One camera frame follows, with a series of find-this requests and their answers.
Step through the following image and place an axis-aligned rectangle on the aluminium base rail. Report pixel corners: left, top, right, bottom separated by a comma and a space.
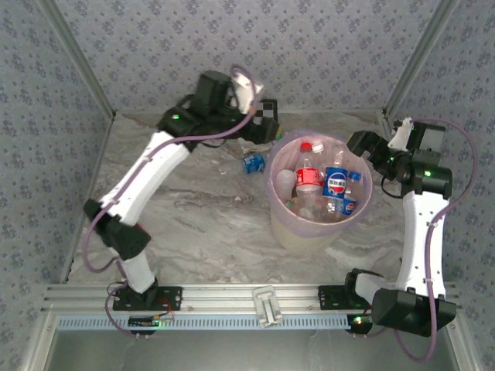
41, 284, 461, 315

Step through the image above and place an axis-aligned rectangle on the slotted grey cable duct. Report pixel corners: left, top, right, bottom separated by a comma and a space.
56, 312, 372, 332

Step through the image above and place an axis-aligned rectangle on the grey metal sheet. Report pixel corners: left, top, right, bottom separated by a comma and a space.
42, 328, 465, 371

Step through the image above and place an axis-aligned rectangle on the right circuit board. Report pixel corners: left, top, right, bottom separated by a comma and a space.
346, 313, 374, 328

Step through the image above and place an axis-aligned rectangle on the red label bottle red cap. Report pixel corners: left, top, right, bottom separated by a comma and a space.
294, 141, 326, 209

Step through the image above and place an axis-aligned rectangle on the clear bottle with white cap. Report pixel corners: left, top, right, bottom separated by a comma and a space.
311, 141, 347, 171

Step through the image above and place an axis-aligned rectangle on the large Pepsi bottle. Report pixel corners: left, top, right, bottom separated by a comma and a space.
321, 165, 348, 200

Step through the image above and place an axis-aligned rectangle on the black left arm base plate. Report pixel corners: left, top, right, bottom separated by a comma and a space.
111, 285, 183, 312

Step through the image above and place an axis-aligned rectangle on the beige round waste bin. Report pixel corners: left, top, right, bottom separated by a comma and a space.
265, 130, 374, 251

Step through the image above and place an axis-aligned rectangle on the circuit board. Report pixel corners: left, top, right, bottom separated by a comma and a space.
346, 313, 374, 328
128, 315, 162, 329

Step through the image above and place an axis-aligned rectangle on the Pepsi bottle with wide label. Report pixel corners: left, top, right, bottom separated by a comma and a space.
241, 152, 268, 175

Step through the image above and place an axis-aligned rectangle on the grey rail clamp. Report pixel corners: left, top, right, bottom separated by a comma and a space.
251, 285, 283, 329

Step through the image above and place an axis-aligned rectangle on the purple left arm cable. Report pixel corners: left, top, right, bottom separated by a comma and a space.
83, 63, 261, 340

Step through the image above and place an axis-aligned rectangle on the left circuit board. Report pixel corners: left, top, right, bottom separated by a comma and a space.
128, 315, 162, 329

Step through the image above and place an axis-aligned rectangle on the translucent white plastic bottle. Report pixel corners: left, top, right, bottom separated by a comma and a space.
275, 168, 298, 196

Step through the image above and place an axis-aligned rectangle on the black and grey chessboard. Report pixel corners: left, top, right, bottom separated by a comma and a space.
251, 98, 279, 128

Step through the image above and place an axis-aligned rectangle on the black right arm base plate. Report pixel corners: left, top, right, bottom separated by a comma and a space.
317, 284, 372, 311

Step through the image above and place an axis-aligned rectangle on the aluminium frame post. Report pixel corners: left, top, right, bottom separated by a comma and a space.
38, 0, 117, 117
382, 0, 463, 117

